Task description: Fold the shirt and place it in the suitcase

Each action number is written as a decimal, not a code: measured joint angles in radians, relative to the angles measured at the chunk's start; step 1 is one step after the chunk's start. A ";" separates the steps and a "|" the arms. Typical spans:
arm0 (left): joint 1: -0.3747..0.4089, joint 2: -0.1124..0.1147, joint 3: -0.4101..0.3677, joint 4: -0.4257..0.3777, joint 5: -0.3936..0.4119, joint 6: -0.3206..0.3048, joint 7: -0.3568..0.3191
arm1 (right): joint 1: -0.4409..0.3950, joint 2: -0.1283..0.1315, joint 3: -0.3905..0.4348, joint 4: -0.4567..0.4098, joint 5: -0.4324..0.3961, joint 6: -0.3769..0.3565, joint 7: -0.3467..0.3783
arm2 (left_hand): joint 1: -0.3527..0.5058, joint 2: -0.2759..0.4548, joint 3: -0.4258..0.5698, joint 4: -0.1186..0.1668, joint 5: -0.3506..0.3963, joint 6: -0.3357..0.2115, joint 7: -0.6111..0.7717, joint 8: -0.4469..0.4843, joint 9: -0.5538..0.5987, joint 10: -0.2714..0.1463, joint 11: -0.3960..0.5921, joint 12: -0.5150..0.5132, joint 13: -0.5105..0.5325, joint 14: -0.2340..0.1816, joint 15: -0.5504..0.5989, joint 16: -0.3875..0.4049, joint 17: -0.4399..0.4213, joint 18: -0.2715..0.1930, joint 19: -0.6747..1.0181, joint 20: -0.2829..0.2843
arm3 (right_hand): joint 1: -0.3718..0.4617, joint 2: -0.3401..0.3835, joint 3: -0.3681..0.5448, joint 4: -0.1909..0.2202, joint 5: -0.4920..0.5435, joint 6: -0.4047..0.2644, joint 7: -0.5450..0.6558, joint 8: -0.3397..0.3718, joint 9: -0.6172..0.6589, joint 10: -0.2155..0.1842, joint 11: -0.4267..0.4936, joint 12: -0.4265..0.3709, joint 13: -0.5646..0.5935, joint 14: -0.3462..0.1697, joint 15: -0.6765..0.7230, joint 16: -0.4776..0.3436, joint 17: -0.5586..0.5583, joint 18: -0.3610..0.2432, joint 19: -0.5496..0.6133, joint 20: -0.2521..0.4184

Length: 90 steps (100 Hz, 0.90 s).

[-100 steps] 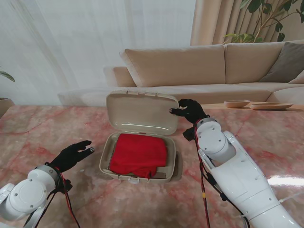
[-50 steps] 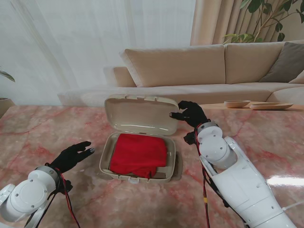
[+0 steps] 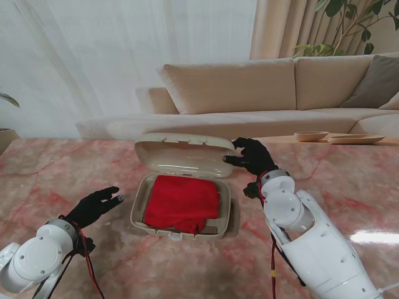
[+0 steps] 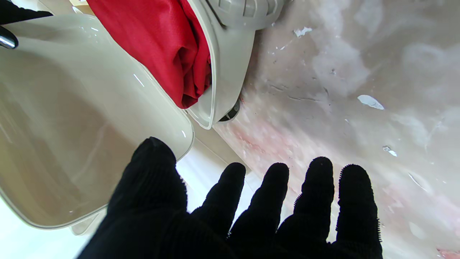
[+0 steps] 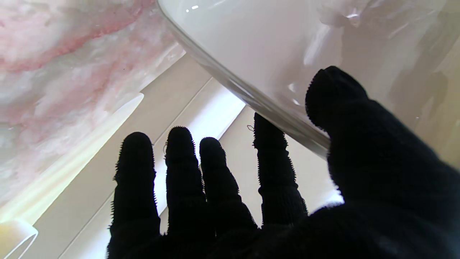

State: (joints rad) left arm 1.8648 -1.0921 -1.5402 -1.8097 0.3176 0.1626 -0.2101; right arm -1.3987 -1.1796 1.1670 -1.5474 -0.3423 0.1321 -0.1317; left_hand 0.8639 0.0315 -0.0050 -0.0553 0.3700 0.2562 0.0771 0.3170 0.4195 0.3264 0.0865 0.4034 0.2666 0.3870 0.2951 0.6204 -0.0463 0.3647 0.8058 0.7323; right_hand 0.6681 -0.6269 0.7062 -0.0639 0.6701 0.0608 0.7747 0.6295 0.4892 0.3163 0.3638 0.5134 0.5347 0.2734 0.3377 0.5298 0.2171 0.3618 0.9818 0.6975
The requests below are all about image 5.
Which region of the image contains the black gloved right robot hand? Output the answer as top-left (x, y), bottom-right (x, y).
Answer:
top-left (107, 66), bottom-right (460, 259)

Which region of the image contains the beige translucent suitcase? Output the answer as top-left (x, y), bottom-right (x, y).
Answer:
top-left (156, 0), bottom-right (460, 169)

